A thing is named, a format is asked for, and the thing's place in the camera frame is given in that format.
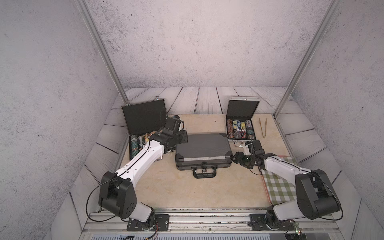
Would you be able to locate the small silver poker case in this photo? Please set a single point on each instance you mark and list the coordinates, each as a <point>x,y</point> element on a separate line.
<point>239,125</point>

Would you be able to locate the wooden tongs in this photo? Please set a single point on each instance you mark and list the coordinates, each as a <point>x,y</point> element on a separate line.
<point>263,127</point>

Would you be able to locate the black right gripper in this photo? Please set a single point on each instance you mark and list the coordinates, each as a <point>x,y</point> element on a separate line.
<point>238,158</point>

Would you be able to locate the green checkered cloth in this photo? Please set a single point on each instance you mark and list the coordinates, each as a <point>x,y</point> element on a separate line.
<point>278,190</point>

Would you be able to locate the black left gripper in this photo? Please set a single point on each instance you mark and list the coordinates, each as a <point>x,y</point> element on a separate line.
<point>184,139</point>

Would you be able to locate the black poker case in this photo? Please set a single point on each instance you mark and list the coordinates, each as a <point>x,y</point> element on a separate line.
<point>144,118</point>
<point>203,154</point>

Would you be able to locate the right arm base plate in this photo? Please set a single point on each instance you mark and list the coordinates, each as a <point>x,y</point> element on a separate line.
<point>258,222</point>

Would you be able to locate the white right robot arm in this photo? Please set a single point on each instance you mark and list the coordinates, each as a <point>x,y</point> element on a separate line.
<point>315,195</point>

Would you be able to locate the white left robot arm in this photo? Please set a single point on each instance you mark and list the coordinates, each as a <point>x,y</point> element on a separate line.
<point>117,190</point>

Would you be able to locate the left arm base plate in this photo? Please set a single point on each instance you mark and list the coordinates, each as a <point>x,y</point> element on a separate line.
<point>159,222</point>

